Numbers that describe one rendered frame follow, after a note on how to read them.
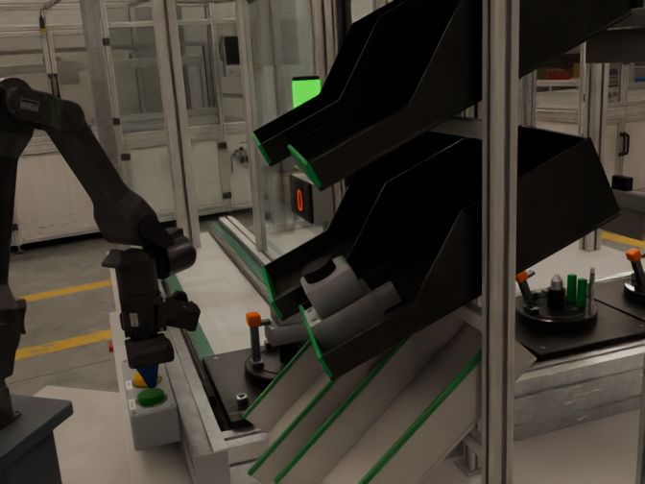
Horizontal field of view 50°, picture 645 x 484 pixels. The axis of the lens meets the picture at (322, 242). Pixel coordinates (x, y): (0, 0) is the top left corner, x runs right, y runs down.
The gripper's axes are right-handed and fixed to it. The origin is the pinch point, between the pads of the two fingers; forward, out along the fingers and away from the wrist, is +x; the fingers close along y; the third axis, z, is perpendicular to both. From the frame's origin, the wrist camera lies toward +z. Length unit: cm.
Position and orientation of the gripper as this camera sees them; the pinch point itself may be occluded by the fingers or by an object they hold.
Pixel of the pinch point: (149, 366)
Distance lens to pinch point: 108.7
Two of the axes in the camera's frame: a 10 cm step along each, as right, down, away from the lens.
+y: -3.3, -2.3, 9.2
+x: 0.6, 9.6, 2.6
